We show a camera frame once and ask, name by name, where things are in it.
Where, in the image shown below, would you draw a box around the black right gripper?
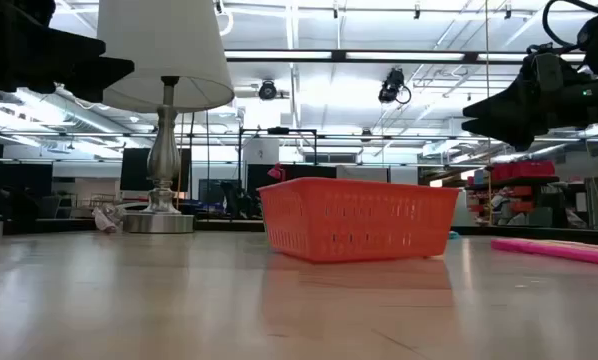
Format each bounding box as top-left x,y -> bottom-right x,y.
461,74 -> 598,152

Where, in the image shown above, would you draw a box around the long ceiling light bar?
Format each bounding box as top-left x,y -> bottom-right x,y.
223,48 -> 586,64

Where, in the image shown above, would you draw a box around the black shelf rack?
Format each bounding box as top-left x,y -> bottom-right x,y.
466,159 -> 563,227

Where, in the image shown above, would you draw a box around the small dark screen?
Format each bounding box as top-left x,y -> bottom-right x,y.
197,178 -> 243,206

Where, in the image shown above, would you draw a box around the black monitor screen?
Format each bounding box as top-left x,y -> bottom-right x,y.
119,147 -> 193,192

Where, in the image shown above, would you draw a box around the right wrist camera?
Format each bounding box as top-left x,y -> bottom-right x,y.
527,49 -> 564,92

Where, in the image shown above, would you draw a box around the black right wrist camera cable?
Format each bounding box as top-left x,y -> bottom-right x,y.
541,0 -> 598,51

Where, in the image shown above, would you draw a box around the black dome ceiling camera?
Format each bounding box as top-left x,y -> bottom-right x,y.
257,78 -> 279,102

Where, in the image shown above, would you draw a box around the thin vertical pole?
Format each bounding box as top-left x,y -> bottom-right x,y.
484,0 -> 493,226

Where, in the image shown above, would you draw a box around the wide black panel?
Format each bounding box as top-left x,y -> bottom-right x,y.
246,163 -> 338,197

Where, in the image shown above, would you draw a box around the crumpled clear plastic wrapper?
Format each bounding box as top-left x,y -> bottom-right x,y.
91,202 -> 126,234

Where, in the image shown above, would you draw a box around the white shade silver table lamp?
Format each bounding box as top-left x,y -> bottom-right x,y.
96,0 -> 236,235

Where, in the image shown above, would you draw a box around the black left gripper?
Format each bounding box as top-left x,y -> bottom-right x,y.
0,0 -> 135,104

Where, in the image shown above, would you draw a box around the pink highlighter marker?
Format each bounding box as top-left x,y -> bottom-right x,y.
490,238 -> 598,266

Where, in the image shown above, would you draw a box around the red storage bins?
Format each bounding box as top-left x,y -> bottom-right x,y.
489,159 -> 557,182

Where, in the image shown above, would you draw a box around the black camera on mount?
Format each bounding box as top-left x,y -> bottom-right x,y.
377,67 -> 413,106

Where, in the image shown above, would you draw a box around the orange plastic basket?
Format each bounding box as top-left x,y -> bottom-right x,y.
256,176 -> 461,265

